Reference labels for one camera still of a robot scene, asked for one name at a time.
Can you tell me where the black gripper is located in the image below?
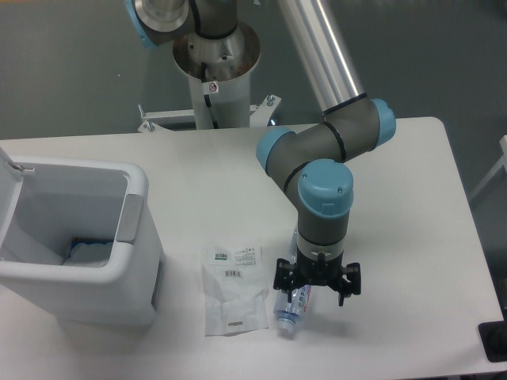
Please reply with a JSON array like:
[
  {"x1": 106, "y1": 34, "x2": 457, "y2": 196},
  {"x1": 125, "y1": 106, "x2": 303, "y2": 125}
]
[{"x1": 273, "y1": 253, "x2": 361, "y2": 306}]

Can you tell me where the clear plastic water bottle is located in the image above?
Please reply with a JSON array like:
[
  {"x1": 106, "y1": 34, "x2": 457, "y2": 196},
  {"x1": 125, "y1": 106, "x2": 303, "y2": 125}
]
[{"x1": 273, "y1": 226, "x2": 314, "y2": 336}]

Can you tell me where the clear plastic packaging bag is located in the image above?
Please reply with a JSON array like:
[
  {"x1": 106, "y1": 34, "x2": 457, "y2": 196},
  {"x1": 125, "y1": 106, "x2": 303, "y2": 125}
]
[{"x1": 201, "y1": 245, "x2": 269, "y2": 336}]

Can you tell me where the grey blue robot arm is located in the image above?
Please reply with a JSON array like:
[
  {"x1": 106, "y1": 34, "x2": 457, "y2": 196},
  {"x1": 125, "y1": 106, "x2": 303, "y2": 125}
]
[{"x1": 125, "y1": 1, "x2": 396, "y2": 298}]

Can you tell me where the white trash can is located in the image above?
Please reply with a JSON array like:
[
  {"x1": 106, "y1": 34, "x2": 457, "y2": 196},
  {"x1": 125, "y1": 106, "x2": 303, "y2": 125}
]
[{"x1": 1, "y1": 154, "x2": 164, "y2": 325}]

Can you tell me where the white trash can lid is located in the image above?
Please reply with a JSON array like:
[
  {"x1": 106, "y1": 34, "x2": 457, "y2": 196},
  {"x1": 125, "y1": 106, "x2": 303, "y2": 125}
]
[{"x1": 1, "y1": 149, "x2": 35, "y2": 249}]

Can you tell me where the black device at table edge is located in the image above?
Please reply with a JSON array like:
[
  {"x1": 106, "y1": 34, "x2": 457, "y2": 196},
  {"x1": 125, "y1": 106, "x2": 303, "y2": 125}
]
[{"x1": 478, "y1": 321, "x2": 506, "y2": 363}]

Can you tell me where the white pedestal base frame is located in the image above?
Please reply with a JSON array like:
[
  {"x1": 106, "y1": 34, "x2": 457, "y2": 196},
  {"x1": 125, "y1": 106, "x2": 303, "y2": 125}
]
[{"x1": 137, "y1": 94, "x2": 282, "y2": 133}]

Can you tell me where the white frame at right edge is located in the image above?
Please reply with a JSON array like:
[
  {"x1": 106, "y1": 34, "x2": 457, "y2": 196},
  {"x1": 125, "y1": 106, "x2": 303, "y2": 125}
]
[{"x1": 469, "y1": 135, "x2": 506, "y2": 207}]

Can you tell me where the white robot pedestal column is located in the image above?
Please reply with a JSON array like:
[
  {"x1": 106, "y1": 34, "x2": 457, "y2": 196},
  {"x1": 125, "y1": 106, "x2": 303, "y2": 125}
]
[{"x1": 173, "y1": 21, "x2": 261, "y2": 130}]

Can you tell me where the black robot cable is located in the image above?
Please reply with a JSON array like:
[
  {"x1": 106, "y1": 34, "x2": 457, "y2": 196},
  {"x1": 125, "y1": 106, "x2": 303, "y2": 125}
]
[{"x1": 200, "y1": 61, "x2": 219, "y2": 130}]

